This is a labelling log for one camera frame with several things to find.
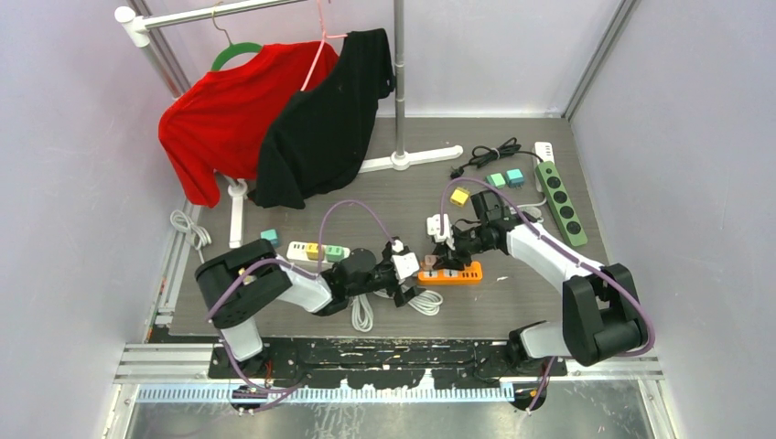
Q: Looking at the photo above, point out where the brown plug adapter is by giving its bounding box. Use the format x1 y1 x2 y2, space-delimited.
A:
421 254 439 271

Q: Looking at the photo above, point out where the orange power strip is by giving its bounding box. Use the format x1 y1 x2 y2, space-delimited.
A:
417 261 483 286

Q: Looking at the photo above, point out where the yellow plug adapter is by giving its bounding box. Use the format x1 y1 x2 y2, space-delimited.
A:
449 187 470 207

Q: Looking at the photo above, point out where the green plug adapter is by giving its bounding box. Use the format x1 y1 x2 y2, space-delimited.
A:
486 173 507 189

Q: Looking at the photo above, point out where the teal plug adapter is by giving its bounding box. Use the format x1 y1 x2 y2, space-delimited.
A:
505 168 525 188

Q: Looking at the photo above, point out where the green power strip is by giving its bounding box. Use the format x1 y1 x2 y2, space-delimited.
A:
535 161 588 247

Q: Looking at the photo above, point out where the white power strip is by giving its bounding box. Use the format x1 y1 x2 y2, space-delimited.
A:
286 241 350 265
533 142 555 163

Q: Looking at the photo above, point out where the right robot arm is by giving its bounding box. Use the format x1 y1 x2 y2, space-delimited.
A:
426 190 652 376

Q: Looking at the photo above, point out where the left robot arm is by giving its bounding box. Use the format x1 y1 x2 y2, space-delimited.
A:
195 239 425 378

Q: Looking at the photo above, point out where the green adapter on white strip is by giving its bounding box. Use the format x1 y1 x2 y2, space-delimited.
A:
324 245 347 262

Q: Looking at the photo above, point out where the yellow adapter on white strip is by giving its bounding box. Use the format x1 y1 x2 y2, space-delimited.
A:
305 242 321 261

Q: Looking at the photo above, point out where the black t-shirt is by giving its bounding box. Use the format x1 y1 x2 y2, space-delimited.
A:
249 28 395 209

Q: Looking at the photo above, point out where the red t-shirt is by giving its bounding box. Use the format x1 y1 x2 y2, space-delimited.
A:
158 41 340 208

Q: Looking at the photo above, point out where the pink clothes hanger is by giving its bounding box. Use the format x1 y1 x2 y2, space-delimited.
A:
301 0 347 91

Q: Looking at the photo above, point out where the green clothes hanger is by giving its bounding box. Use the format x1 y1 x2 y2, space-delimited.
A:
210 10 263 71

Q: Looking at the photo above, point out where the white clothes rack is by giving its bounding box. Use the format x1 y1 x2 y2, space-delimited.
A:
114 1 463 249

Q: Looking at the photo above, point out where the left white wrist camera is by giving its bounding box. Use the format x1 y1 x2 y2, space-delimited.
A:
390 239 420 282

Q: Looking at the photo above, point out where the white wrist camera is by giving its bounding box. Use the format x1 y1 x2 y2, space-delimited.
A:
390 239 420 282
426 213 455 250

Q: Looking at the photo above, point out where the grey coiled cable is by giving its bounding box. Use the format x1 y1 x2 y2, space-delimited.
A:
350 287 445 335

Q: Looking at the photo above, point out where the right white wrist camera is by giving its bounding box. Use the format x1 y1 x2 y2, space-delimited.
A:
426 213 455 250

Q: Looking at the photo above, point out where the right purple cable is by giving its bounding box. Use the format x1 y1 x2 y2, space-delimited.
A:
438 177 657 413

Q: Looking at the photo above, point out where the purple cable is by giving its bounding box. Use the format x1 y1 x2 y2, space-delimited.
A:
204 198 406 414
438 177 657 413

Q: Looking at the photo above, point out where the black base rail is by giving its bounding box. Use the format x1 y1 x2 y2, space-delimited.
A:
240 337 546 390

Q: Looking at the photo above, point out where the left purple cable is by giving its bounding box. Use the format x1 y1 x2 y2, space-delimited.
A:
204 198 406 414

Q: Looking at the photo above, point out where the white cable by wall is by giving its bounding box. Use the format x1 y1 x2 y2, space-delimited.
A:
169 209 213 268

